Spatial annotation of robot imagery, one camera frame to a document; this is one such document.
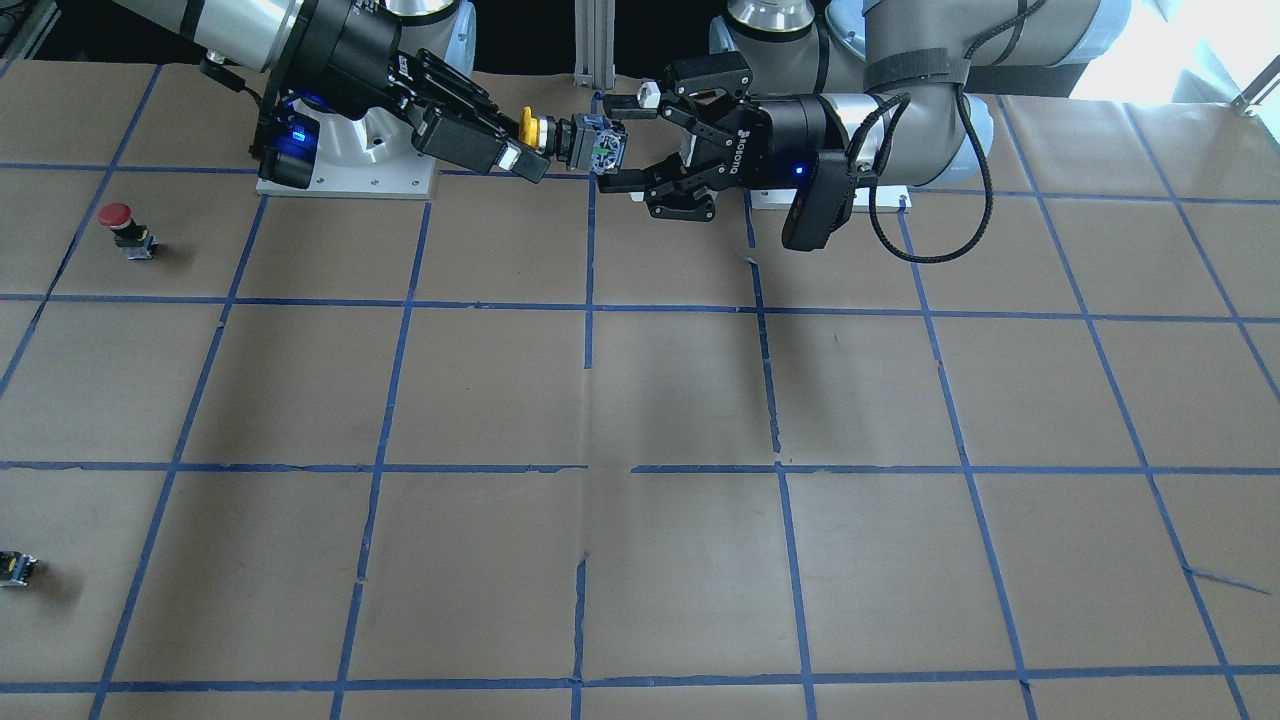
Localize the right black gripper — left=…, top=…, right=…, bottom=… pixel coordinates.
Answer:
left=265, top=1, right=550, bottom=183

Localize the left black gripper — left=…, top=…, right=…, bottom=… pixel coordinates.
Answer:
left=596, top=53, right=849, bottom=222

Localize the yellow push button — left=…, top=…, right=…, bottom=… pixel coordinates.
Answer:
left=518, top=106, right=628, bottom=176

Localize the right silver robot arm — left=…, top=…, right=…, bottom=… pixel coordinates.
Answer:
left=125, top=1, right=549, bottom=199

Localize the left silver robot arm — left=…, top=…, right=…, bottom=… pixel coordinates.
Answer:
left=599, top=1, right=1130, bottom=249

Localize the red push button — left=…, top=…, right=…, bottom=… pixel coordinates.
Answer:
left=96, top=202, right=157, bottom=261

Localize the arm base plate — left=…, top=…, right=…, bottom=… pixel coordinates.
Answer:
left=749, top=186, right=913, bottom=214
left=256, top=100, right=440, bottom=201

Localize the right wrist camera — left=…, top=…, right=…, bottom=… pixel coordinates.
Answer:
left=250, top=101, right=320, bottom=190

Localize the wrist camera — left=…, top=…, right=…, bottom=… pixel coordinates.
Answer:
left=781, top=149, right=858, bottom=252
left=250, top=101, right=320, bottom=190

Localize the aluminium frame post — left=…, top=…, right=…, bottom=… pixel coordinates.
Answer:
left=573, top=0, right=616, bottom=94

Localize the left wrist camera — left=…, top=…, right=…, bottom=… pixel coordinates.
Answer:
left=781, top=149, right=858, bottom=252

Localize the small black switch block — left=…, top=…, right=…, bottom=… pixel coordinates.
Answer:
left=1, top=550, right=40, bottom=588

